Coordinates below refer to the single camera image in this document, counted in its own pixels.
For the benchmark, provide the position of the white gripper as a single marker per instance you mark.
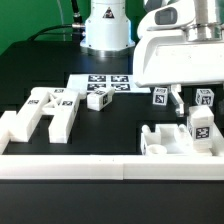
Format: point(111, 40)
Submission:
point(179, 45)

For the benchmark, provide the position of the white chair seat part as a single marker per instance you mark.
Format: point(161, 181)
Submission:
point(175, 140)

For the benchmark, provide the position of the white marker sheet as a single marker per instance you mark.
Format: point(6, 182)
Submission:
point(90, 82)

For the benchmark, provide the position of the white U-shaped fence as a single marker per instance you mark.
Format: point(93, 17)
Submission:
point(103, 167)

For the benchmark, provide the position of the white chair back frame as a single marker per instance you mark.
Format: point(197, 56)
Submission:
point(60, 103)

